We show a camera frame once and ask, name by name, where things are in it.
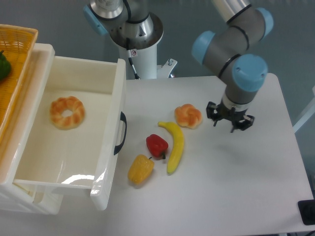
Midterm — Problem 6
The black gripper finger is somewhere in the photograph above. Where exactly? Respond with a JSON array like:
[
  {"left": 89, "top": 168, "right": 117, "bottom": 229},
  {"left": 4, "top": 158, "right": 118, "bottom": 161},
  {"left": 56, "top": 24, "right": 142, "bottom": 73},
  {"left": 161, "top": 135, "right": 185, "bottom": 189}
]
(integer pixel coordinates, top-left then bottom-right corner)
[
  {"left": 206, "top": 101, "right": 221, "bottom": 127},
  {"left": 230, "top": 115, "right": 255, "bottom": 133}
]

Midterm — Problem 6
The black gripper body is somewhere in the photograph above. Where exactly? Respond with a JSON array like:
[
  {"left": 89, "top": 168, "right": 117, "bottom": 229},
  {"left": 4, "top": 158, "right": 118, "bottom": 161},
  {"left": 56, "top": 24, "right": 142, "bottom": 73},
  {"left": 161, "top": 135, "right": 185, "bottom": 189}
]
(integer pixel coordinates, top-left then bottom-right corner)
[{"left": 217, "top": 102, "right": 247, "bottom": 125}]

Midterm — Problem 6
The white top drawer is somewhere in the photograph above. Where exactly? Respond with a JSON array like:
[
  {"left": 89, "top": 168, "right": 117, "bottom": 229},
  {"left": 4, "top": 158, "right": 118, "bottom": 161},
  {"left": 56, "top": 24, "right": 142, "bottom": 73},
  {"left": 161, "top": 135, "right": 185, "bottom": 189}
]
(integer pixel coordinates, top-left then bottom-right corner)
[{"left": 14, "top": 57, "right": 126, "bottom": 214}]

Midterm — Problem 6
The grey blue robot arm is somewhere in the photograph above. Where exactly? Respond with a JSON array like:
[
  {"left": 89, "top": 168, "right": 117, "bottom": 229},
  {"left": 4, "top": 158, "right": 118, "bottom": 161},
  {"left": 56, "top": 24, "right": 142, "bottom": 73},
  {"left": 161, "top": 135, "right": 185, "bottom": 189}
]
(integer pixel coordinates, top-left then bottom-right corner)
[{"left": 83, "top": 0, "right": 274, "bottom": 130}]

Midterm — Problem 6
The white drawer cabinet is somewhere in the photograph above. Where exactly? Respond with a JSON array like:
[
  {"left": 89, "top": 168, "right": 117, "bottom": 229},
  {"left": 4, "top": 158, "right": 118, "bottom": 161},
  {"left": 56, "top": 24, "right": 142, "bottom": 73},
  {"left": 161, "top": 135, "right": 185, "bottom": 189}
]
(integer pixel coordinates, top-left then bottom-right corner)
[{"left": 0, "top": 43, "right": 64, "bottom": 215}]

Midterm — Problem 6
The knotted bread roll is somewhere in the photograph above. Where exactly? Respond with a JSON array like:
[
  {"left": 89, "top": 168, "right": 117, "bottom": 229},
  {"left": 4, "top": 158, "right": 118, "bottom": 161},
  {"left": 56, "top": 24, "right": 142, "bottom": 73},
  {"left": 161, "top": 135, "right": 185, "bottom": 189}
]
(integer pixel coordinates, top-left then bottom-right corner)
[{"left": 174, "top": 104, "right": 203, "bottom": 129}]

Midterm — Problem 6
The yellow banana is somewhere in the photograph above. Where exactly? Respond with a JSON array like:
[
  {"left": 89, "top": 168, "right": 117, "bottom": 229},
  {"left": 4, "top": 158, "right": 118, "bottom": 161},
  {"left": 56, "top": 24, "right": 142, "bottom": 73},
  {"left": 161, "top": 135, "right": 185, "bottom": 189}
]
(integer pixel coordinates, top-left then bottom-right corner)
[{"left": 158, "top": 121, "right": 185, "bottom": 175}]

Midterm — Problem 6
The red bell pepper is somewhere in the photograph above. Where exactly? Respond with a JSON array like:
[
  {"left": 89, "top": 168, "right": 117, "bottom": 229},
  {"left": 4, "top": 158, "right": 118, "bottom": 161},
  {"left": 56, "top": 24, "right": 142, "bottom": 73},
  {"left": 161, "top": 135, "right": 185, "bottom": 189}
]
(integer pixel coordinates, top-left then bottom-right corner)
[{"left": 146, "top": 134, "right": 168, "bottom": 159}]

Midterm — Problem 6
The yellow bell pepper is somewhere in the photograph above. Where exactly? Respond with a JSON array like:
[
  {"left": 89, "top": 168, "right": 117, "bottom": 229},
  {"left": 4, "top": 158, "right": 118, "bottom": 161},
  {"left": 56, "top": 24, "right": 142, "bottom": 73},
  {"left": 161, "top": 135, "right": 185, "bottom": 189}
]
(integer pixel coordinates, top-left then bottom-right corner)
[{"left": 127, "top": 154, "right": 155, "bottom": 185}]

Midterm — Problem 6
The black device at edge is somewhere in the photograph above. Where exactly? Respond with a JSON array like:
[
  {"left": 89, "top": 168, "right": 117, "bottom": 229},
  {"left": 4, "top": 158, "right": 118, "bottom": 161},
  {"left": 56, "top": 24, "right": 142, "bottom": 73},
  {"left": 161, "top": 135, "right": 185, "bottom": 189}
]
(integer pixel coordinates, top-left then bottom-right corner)
[{"left": 298, "top": 200, "right": 315, "bottom": 225}]

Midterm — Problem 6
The orange woven basket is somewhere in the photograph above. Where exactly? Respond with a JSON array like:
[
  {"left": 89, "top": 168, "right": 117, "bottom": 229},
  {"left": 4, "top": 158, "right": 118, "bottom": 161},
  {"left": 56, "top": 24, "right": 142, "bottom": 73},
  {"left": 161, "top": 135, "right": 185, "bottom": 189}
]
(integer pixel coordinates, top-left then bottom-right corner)
[{"left": 0, "top": 24, "right": 38, "bottom": 138}]

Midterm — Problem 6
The green bell pepper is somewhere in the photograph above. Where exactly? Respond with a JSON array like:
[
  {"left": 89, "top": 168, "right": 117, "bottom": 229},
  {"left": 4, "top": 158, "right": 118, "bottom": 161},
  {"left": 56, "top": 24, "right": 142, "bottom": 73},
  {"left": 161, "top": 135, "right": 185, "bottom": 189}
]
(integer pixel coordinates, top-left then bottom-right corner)
[{"left": 0, "top": 50, "right": 11, "bottom": 81}]

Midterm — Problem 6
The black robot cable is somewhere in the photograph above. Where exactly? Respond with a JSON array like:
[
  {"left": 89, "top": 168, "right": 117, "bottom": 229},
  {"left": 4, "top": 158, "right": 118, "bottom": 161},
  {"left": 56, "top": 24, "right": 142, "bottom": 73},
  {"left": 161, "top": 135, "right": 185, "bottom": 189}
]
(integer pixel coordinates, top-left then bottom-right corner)
[{"left": 126, "top": 37, "right": 141, "bottom": 80}]

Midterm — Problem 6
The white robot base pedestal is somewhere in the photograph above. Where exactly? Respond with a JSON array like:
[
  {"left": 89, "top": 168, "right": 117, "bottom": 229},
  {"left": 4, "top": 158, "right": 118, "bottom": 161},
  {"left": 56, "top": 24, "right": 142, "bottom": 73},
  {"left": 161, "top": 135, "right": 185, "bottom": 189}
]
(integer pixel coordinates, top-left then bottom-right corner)
[{"left": 109, "top": 12, "right": 177, "bottom": 80}]

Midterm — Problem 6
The ring shaped bread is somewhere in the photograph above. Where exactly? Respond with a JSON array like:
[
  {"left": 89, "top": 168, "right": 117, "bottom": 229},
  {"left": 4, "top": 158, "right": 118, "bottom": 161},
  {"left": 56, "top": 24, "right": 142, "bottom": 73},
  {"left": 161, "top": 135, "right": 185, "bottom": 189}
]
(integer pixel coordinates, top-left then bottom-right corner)
[{"left": 49, "top": 96, "right": 85, "bottom": 130}]

